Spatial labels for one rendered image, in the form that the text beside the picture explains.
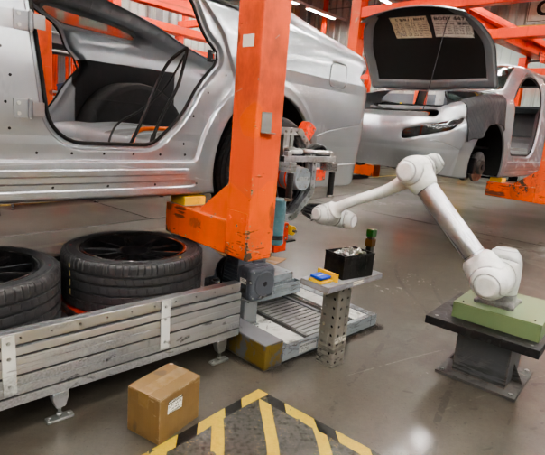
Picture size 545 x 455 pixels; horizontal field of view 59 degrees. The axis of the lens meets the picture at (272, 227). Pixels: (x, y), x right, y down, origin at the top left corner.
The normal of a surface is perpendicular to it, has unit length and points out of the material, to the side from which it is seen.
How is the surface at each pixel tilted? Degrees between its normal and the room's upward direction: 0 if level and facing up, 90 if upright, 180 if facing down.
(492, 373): 90
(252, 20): 90
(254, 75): 90
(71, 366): 90
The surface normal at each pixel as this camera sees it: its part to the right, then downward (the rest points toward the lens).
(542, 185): -0.72, 0.09
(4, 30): 0.69, 0.17
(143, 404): -0.51, 0.15
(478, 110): 0.39, 0.18
